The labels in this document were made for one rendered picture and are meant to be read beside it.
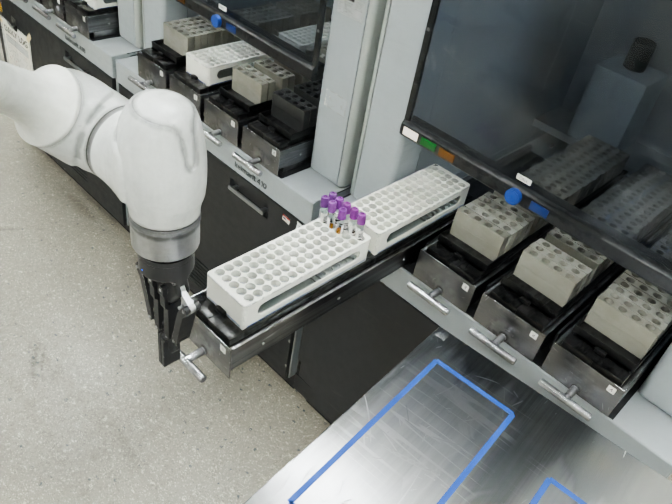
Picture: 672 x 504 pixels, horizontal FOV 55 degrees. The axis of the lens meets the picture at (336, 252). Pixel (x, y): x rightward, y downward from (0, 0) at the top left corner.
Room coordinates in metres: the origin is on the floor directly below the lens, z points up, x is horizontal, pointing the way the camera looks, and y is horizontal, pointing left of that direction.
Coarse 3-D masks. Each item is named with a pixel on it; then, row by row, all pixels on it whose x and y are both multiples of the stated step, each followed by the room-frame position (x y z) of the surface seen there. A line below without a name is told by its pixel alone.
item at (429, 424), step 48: (432, 336) 0.75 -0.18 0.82; (384, 384) 0.63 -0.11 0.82; (432, 384) 0.65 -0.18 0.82; (480, 384) 0.67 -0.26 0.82; (336, 432) 0.53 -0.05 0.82; (384, 432) 0.55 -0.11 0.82; (432, 432) 0.56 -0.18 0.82; (480, 432) 0.58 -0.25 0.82; (528, 432) 0.60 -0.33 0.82; (576, 432) 0.61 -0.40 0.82; (288, 480) 0.45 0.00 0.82; (336, 480) 0.46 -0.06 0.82; (384, 480) 0.47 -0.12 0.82; (432, 480) 0.49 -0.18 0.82; (480, 480) 0.50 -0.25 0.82; (528, 480) 0.52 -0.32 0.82; (576, 480) 0.53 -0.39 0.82; (624, 480) 0.54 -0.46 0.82
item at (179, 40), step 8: (168, 24) 1.68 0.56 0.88; (168, 32) 1.66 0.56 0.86; (176, 32) 1.64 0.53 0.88; (184, 32) 1.64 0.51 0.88; (168, 40) 1.66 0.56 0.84; (176, 40) 1.64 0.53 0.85; (184, 40) 1.61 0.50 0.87; (192, 40) 1.62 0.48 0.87; (176, 48) 1.64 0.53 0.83; (184, 48) 1.61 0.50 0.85; (192, 48) 1.62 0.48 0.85
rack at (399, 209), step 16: (416, 176) 1.18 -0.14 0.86; (432, 176) 1.18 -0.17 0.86; (448, 176) 1.20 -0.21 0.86; (384, 192) 1.09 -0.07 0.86; (400, 192) 1.11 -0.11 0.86; (416, 192) 1.11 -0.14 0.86; (432, 192) 1.13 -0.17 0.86; (448, 192) 1.13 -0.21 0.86; (464, 192) 1.16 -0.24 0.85; (368, 208) 1.02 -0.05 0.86; (384, 208) 1.04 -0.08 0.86; (400, 208) 1.04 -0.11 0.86; (416, 208) 1.06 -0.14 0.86; (432, 208) 1.07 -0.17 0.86; (448, 208) 1.12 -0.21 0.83; (368, 224) 0.96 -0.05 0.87; (384, 224) 0.98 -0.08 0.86; (400, 224) 0.99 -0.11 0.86; (416, 224) 1.07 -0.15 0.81; (384, 240) 0.96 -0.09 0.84; (400, 240) 1.00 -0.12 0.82
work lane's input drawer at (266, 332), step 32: (448, 224) 1.10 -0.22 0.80; (384, 256) 0.95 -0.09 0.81; (416, 256) 1.03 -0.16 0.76; (320, 288) 0.82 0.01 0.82; (352, 288) 0.87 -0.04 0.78; (224, 320) 0.70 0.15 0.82; (288, 320) 0.75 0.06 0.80; (192, 352) 0.68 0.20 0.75; (224, 352) 0.66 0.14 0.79; (256, 352) 0.70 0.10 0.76
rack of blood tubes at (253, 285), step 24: (288, 240) 0.89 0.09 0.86; (312, 240) 0.89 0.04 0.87; (336, 240) 0.91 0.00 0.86; (240, 264) 0.80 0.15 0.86; (264, 264) 0.80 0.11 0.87; (288, 264) 0.81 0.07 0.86; (312, 264) 0.82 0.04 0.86; (336, 264) 0.90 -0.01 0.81; (216, 288) 0.74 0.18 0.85; (240, 288) 0.73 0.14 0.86; (264, 288) 0.75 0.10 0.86; (288, 288) 0.77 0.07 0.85; (312, 288) 0.81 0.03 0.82; (240, 312) 0.70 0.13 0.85; (264, 312) 0.73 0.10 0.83
